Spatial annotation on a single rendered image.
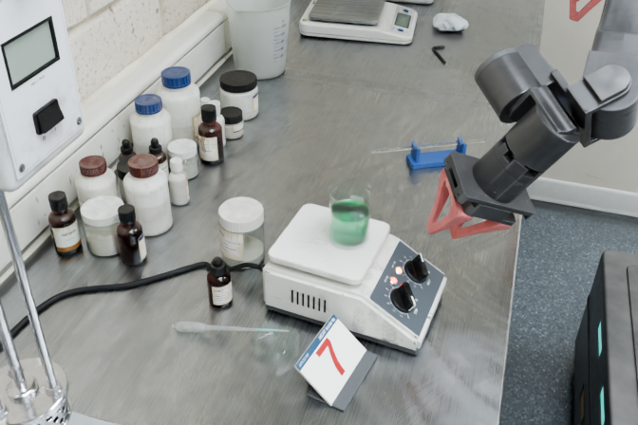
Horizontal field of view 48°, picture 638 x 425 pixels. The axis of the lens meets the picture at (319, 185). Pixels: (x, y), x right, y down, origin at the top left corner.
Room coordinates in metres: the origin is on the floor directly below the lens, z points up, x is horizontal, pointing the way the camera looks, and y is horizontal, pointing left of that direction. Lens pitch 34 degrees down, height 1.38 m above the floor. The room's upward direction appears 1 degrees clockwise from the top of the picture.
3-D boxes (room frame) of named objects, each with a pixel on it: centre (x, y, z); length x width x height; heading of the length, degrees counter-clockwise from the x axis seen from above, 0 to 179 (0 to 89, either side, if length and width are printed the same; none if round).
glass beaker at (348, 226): (0.69, -0.04, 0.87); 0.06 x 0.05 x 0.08; 7
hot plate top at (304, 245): (0.69, -0.02, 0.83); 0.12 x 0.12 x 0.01; 68
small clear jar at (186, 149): (0.96, 0.22, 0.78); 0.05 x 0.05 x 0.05
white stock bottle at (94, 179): (0.83, 0.31, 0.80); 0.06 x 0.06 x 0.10
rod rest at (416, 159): (1.02, -0.20, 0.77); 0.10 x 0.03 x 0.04; 103
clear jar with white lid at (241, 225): (0.76, 0.10, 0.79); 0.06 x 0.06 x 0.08
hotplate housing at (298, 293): (0.68, -0.04, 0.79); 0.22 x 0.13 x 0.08; 68
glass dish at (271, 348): (0.59, 0.05, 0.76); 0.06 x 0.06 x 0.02
